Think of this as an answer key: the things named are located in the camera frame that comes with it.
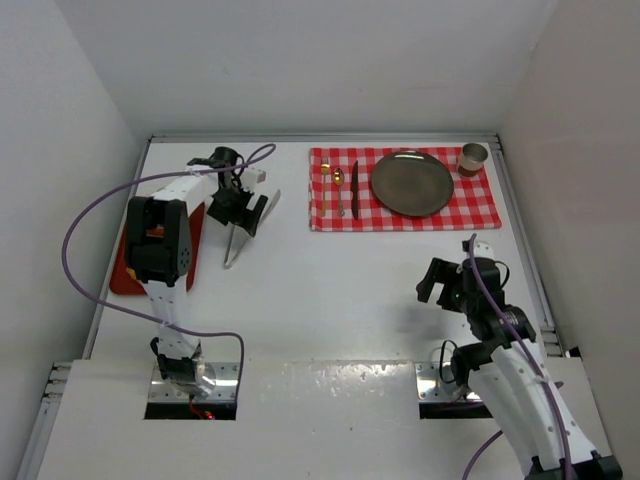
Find metal tongs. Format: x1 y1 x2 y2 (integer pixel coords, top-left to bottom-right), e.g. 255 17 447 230
223 189 281 269

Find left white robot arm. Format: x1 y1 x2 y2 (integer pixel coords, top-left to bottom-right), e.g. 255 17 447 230
124 144 275 398

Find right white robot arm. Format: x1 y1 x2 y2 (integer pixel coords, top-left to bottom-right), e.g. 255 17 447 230
416 257 623 479

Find gold fork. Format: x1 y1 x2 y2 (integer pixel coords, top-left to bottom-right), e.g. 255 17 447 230
320 158 331 217

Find red white checkered cloth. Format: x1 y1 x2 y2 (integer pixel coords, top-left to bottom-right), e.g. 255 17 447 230
309 147 502 232

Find iridescent spoon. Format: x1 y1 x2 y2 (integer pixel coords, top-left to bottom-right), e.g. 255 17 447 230
332 167 345 218

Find dark round plate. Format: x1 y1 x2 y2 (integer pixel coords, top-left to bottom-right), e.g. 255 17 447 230
370 150 454 218

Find black knife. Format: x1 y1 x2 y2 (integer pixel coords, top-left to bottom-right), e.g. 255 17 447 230
350 161 360 220

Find metal cup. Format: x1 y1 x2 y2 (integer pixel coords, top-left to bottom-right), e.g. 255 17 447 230
456 143 489 178

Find red tray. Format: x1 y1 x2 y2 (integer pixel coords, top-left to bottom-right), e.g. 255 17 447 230
109 203 205 296

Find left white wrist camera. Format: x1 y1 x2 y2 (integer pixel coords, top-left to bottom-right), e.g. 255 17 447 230
240 168 266 192

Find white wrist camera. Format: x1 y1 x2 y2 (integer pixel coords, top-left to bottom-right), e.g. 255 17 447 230
240 168 266 192
462 240 495 269

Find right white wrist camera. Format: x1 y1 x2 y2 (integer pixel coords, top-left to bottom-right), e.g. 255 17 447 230
462 240 495 269

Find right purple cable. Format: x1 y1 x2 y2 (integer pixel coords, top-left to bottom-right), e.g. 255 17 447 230
459 233 576 480

